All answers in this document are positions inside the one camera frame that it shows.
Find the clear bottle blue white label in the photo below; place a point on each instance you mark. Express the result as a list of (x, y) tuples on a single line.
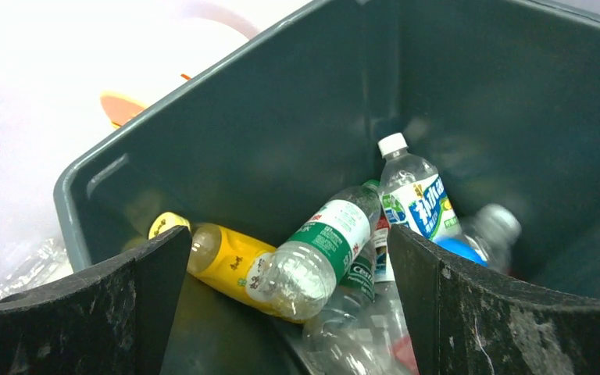
[(412, 193)]

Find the red cap bottle red label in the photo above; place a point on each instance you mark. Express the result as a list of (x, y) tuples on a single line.
[(389, 311)]

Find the clear bottle beside table edge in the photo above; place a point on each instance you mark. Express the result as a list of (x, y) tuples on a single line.
[(46, 261)]

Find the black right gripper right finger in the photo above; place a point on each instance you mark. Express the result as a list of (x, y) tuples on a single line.
[(464, 318)]

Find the clear bottle green white label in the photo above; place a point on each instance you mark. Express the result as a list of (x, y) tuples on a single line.
[(304, 271)]

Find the clear bottle dark green label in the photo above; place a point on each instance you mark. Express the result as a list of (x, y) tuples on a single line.
[(329, 338)]

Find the dark green plastic bin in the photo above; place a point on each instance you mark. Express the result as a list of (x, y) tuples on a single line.
[(503, 97)]

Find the yellow juice bottle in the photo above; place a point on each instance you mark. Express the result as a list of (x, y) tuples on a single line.
[(228, 261)]

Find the cream orange drawer box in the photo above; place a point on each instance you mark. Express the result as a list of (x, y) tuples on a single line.
[(203, 34)]

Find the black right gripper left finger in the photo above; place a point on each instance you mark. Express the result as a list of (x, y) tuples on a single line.
[(111, 318)]

